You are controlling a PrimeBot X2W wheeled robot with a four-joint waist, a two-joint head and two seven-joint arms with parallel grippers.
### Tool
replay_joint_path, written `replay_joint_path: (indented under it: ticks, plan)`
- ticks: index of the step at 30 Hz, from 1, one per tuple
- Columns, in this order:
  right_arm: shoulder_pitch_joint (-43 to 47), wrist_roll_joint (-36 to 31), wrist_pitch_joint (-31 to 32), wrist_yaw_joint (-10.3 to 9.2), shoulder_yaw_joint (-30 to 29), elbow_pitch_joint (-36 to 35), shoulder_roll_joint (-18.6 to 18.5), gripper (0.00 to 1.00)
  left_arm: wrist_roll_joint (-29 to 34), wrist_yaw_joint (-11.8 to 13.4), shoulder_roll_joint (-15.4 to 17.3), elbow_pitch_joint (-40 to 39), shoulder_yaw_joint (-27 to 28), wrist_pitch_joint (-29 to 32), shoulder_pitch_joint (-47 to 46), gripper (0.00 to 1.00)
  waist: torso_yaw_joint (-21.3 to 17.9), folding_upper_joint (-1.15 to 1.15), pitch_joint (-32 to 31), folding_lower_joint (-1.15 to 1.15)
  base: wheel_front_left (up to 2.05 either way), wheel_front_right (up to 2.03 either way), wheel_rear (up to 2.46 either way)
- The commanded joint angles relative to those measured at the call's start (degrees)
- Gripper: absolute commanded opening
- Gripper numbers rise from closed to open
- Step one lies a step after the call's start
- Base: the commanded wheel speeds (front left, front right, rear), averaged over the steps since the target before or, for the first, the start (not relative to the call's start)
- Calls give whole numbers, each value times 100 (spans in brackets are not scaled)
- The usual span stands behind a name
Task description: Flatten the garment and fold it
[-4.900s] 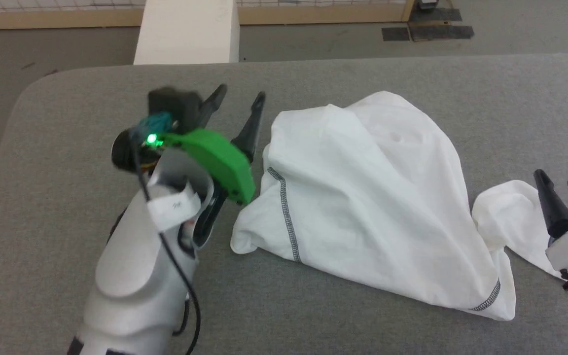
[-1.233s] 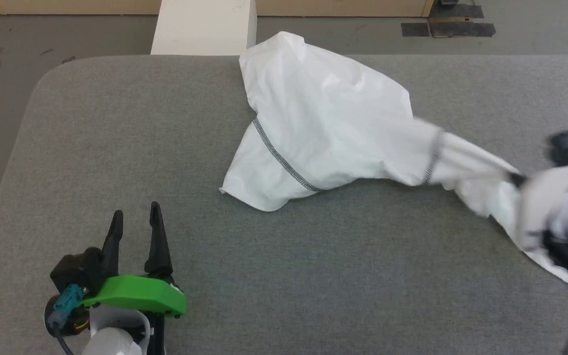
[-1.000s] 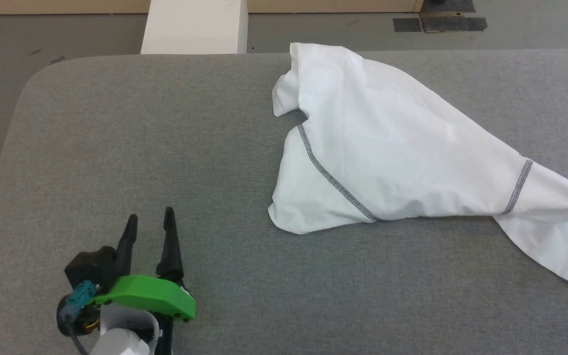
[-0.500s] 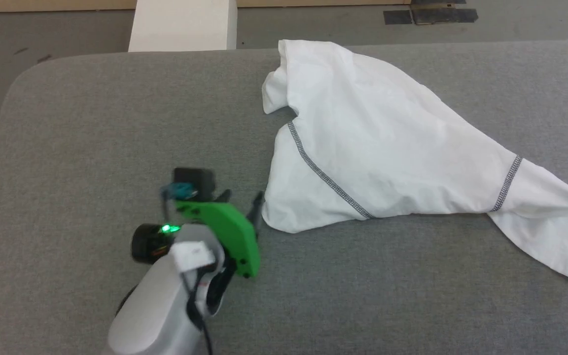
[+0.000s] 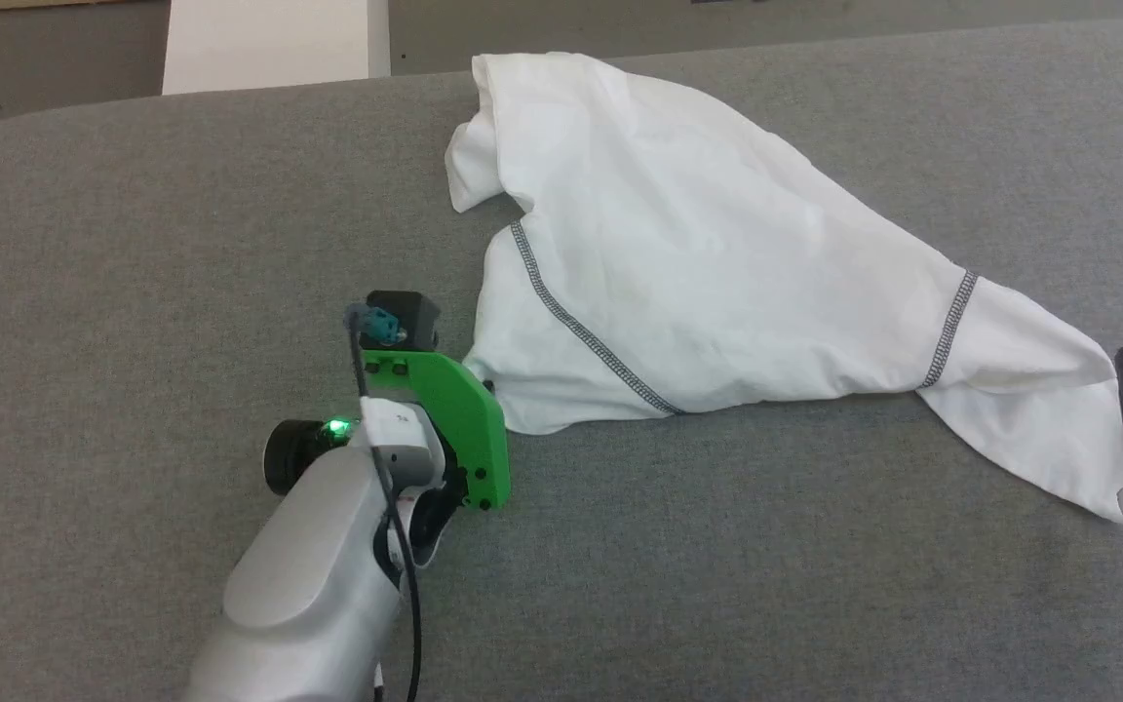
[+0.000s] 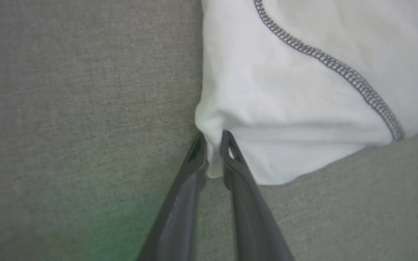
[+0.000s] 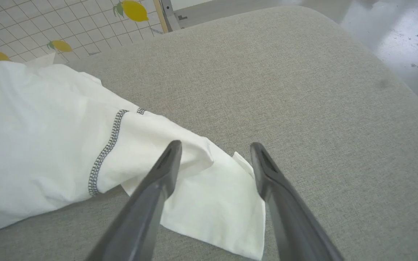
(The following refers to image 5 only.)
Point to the green white left gripper body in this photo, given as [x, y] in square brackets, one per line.
[464, 409]

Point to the white shirt with grey stitching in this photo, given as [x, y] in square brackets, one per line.
[669, 244]

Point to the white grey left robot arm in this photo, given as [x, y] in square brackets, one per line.
[308, 565]

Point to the grey fabric sofa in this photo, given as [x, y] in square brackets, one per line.
[133, 244]

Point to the white box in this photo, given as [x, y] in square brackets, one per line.
[269, 44]

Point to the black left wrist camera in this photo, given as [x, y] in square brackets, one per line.
[410, 312]

